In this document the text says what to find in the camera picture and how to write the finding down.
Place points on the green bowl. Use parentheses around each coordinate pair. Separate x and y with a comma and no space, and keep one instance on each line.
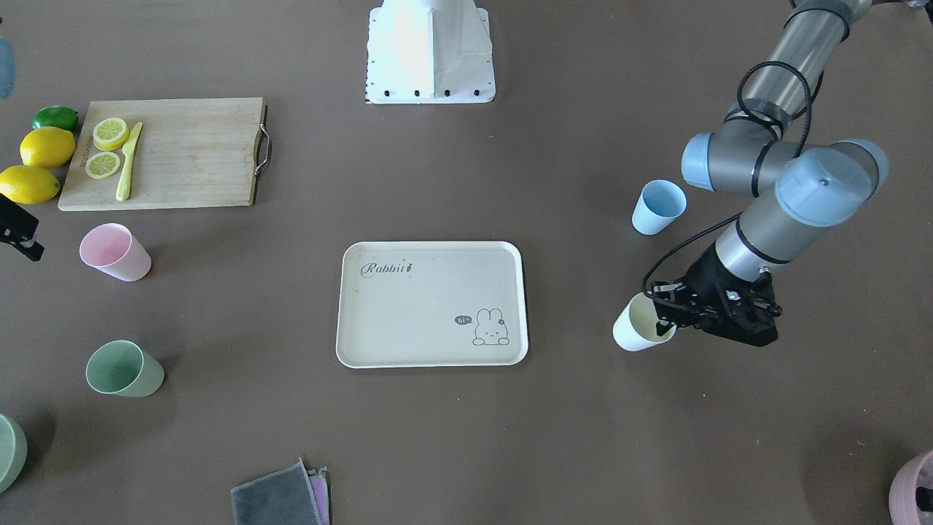
(14,449)

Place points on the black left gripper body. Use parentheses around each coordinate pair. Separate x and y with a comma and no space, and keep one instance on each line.
(701,280)

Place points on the green plastic cup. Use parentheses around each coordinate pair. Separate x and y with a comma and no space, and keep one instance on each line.
(122,368)

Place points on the yellow plastic knife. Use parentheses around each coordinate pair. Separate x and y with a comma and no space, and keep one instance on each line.
(129,151)

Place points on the green lime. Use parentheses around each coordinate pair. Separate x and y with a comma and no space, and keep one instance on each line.
(56,116)

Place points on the cream plastic cup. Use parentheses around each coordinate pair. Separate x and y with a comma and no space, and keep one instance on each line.
(636,327)

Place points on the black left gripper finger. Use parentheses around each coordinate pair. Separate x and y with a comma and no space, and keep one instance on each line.
(670,315)

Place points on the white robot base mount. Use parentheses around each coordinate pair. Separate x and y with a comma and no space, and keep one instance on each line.
(429,52)

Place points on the pink plastic cup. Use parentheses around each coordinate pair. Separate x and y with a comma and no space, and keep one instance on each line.
(112,249)

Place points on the pink bowl with ice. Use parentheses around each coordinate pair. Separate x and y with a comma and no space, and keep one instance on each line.
(910,492)

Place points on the purple cloth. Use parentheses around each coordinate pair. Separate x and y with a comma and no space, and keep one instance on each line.
(320,488)

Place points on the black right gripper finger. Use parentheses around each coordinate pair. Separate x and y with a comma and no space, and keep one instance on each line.
(18,229)

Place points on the grey folded cloth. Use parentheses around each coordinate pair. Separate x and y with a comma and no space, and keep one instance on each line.
(284,497)

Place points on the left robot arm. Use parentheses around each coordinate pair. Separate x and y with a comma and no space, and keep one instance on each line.
(798,192)

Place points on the lemon slice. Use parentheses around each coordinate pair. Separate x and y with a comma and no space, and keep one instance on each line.
(103,165)
(110,134)

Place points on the upper lemon slice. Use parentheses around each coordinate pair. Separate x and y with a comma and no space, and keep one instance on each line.
(110,134)

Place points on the cream rabbit tray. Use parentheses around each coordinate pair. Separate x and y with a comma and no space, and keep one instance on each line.
(431,304)

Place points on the blue plastic cup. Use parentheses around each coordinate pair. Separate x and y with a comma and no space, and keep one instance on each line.
(660,203)

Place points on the whole lemon near board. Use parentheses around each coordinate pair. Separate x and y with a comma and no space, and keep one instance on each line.
(29,184)

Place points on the lower lemon slice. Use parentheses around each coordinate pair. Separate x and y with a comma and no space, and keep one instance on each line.
(103,165)

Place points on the wooden cutting board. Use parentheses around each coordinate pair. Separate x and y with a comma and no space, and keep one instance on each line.
(198,152)

